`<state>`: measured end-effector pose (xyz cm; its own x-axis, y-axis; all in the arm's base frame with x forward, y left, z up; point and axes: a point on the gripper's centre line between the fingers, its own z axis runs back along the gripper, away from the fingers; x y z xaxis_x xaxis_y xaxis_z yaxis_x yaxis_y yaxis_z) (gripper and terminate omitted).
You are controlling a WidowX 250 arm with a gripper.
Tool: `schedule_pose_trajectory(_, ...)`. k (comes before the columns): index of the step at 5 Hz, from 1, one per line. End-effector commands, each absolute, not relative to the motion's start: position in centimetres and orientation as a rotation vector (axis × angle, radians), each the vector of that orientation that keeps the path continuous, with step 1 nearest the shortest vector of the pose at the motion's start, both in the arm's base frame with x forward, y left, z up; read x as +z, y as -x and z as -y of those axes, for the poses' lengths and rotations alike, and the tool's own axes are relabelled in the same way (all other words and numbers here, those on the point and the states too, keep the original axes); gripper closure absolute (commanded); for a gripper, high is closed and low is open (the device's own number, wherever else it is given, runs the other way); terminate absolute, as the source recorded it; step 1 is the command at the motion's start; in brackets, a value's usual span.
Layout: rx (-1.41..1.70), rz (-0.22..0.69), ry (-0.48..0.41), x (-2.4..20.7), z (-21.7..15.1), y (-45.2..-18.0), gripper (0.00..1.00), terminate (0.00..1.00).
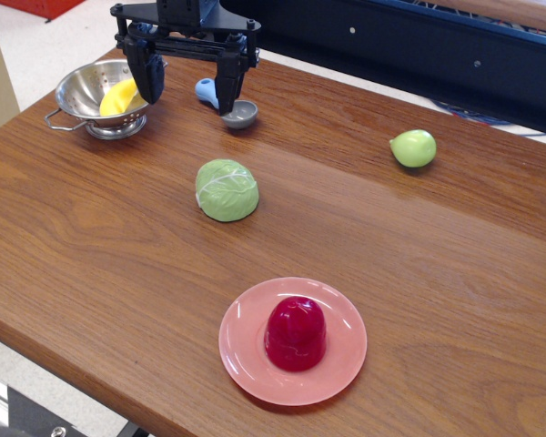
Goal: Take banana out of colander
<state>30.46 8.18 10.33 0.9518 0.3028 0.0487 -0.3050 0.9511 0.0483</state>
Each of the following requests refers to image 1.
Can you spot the blue and grey measuring scoop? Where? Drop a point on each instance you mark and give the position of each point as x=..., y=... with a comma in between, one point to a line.
x=244, y=112

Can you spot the green toy cabbage half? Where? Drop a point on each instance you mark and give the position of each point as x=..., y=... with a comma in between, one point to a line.
x=226, y=191

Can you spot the red toy cabbage half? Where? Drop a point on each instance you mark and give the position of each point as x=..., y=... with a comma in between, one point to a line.
x=296, y=334

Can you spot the yellow toy banana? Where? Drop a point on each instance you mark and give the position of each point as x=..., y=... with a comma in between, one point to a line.
x=121, y=98

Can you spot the metal table frame corner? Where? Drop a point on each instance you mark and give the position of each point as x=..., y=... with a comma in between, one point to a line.
x=59, y=410

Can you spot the dark blue metal rail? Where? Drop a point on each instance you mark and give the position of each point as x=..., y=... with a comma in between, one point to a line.
x=453, y=57

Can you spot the pink plastic plate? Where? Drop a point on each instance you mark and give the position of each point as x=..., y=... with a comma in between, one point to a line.
x=242, y=349

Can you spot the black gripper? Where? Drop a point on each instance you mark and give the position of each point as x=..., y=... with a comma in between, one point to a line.
x=200, y=30

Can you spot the green toy pear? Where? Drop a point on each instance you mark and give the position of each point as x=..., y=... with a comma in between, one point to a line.
x=414, y=149

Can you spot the small steel colander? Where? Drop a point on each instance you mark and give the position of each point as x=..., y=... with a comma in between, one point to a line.
x=79, y=95

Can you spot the red box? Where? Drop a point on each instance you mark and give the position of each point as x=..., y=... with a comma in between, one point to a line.
x=49, y=9

